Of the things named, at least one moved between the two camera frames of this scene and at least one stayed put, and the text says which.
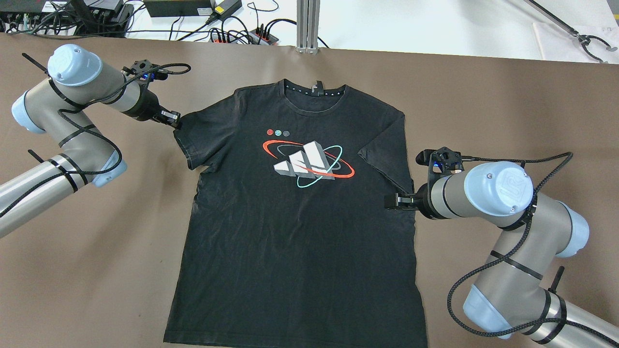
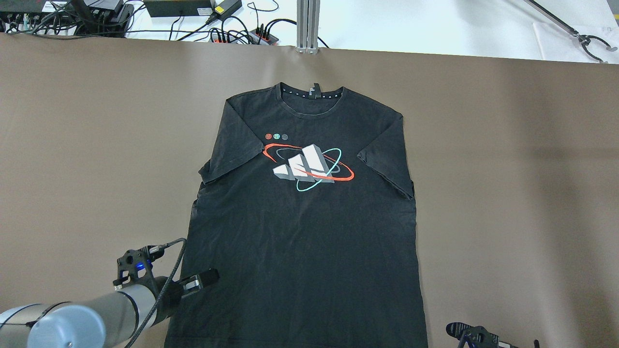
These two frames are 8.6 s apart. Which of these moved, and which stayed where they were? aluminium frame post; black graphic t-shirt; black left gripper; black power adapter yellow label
Moved: black left gripper
Stayed: black graphic t-shirt; aluminium frame post; black power adapter yellow label
